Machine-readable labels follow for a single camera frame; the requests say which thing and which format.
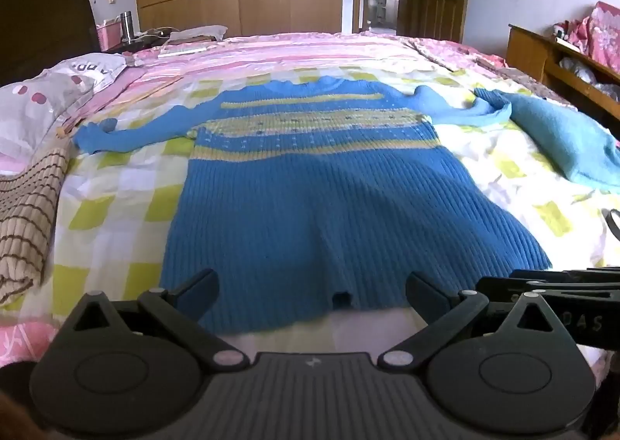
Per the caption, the white flat board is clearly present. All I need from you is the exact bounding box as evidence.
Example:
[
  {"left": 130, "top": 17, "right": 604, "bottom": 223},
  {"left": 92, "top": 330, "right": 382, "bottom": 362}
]
[{"left": 159, "top": 45, "right": 209, "bottom": 57}]

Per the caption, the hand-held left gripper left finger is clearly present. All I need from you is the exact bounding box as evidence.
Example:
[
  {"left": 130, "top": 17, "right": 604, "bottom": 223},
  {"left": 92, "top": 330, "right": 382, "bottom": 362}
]
[{"left": 63, "top": 268, "right": 250, "bottom": 370}]

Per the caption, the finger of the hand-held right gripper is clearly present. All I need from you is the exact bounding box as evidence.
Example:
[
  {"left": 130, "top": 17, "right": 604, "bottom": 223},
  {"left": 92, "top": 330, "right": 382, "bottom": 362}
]
[
  {"left": 512, "top": 267, "right": 620, "bottom": 286},
  {"left": 477, "top": 276, "right": 620, "bottom": 309}
]

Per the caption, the pink storage box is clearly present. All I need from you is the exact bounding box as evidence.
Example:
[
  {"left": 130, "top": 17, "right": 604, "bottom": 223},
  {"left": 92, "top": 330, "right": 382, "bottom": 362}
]
[{"left": 97, "top": 16, "right": 122, "bottom": 50}]

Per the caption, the black ring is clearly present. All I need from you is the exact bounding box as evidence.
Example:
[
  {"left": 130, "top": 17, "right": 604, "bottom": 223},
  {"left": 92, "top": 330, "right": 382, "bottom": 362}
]
[{"left": 602, "top": 207, "right": 620, "bottom": 241}]

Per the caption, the pink floral bedspread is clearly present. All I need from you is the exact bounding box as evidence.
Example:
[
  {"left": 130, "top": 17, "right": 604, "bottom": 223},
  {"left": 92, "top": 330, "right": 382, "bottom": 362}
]
[{"left": 402, "top": 35, "right": 579, "bottom": 111}]

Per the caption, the dark wooden headboard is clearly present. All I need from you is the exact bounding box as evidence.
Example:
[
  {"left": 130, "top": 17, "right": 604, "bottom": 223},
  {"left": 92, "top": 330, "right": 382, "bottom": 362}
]
[{"left": 0, "top": 0, "right": 102, "bottom": 87}]

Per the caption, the teal knit sweater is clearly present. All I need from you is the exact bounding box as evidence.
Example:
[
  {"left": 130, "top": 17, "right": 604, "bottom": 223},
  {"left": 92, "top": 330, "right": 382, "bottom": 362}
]
[{"left": 504, "top": 90, "right": 620, "bottom": 189}]

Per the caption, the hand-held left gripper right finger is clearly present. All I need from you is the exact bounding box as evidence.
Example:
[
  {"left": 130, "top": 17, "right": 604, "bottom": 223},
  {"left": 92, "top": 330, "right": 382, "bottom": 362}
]
[{"left": 378, "top": 270, "right": 579, "bottom": 370}]

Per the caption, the grey crumpled cloth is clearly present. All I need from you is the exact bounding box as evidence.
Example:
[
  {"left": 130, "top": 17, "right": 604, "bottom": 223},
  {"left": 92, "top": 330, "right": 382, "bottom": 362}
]
[{"left": 167, "top": 24, "right": 228, "bottom": 43}]

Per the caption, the dark nightstand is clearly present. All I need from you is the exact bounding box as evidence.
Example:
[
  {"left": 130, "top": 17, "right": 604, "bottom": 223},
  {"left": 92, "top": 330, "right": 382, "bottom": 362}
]
[{"left": 102, "top": 33, "right": 170, "bottom": 53}]

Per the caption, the pink striped blanket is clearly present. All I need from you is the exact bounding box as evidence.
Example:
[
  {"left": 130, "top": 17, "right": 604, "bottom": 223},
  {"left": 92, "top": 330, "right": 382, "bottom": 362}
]
[{"left": 68, "top": 30, "right": 475, "bottom": 131}]

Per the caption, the beige brown-striped cloth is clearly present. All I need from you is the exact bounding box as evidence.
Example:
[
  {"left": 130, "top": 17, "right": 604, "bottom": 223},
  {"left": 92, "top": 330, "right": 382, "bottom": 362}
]
[{"left": 0, "top": 147, "right": 73, "bottom": 305}]

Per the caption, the blue patterned knit sweater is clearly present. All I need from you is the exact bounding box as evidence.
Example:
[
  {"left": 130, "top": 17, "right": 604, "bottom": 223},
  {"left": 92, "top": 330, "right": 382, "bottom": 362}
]
[{"left": 72, "top": 76, "right": 553, "bottom": 336}]

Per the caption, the grey pillow with pink dots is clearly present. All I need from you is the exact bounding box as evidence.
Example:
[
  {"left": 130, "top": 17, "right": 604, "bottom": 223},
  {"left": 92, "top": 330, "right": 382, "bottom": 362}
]
[{"left": 0, "top": 52, "right": 131, "bottom": 160}]

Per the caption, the wooden shelf unit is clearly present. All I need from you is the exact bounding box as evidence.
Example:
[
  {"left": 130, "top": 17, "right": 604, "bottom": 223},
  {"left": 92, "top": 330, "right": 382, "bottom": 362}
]
[{"left": 506, "top": 23, "right": 620, "bottom": 121}]

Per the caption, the green white checkered bedsheet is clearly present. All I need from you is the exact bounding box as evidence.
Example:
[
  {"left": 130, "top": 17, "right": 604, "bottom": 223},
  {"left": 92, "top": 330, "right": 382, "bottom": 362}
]
[{"left": 48, "top": 64, "right": 620, "bottom": 373}]

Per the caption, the clear plastic bag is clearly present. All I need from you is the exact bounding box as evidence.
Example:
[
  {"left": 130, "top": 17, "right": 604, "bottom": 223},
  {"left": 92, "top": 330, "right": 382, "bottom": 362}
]
[{"left": 559, "top": 56, "right": 596, "bottom": 85}]

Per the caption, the pink floral cloth bundle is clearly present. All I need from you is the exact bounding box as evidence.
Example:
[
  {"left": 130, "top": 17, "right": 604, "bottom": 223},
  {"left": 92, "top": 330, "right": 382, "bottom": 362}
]
[{"left": 567, "top": 1, "right": 620, "bottom": 75}]

